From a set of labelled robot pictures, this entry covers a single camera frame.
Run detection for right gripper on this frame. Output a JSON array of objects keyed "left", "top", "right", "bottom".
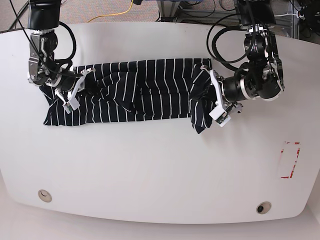
[{"left": 54, "top": 67, "right": 96, "bottom": 111}]

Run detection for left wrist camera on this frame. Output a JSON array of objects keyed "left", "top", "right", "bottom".
[{"left": 216, "top": 113, "right": 231, "bottom": 127}]

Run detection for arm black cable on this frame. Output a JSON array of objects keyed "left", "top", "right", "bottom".
[
  {"left": 9, "top": 0, "right": 85, "bottom": 77},
  {"left": 206, "top": 12, "right": 251, "bottom": 72}
]

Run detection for left table grommet hole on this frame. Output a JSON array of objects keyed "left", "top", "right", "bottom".
[{"left": 38, "top": 189, "right": 52, "bottom": 203}]

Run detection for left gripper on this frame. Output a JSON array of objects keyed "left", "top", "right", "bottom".
[{"left": 200, "top": 65, "right": 243, "bottom": 122}]

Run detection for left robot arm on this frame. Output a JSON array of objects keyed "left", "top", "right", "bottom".
[{"left": 189, "top": 0, "right": 285, "bottom": 133}]

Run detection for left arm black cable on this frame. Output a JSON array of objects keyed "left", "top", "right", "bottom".
[{"left": 206, "top": 12, "right": 251, "bottom": 72}]

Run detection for white cable on floor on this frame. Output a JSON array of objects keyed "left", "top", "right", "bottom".
[{"left": 273, "top": 11, "right": 300, "bottom": 20}]

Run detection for yellow cable on floor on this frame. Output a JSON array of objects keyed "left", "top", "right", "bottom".
[{"left": 87, "top": 1, "right": 133, "bottom": 24}]

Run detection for red tape rectangle marking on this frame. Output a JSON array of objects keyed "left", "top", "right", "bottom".
[{"left": 277, "top": 141, "right": 301, "bottom": 179}]

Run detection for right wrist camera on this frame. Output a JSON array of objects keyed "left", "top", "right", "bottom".
[{"left": 62, "top": 102, "right": 74, "bottom": 114}]

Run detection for aluminium frame stand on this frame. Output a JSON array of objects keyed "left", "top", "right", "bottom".
[{"left": 156, "top": 0, "right": 301, "bottom": 39}]

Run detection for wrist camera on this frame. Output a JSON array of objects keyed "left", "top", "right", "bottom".
[
  {"left": 62, "top": 102, "right": 74, "bottom": 114},
  {"left": 216, "top": 113, "right": 231, "bottom": 127}
]

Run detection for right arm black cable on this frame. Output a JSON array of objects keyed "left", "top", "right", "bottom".
[{"left": 9, "top": 0, "right": 85, "bottom": 77}]

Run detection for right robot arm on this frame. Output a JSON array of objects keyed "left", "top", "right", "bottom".
[{"left": 27, "top": 0, "right": 95, "bottom": 114}]

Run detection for navy white striped t-shirt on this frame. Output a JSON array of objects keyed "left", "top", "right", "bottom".
[{"left": 40, "top": 58, "right": 216, "bottom": 133}]

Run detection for table grommet hole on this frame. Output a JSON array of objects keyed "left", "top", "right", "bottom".
[
  {"left": 38, "top": 189, "right": 52, "bottom": 203},
  {"left": 256, "top": 201, "right": 272, "bottom": 215}
]

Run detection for right table grommet hole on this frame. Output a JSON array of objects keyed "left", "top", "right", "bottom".
[{"left": 256, "top": 201, "right": 272, "bottom": 215}]

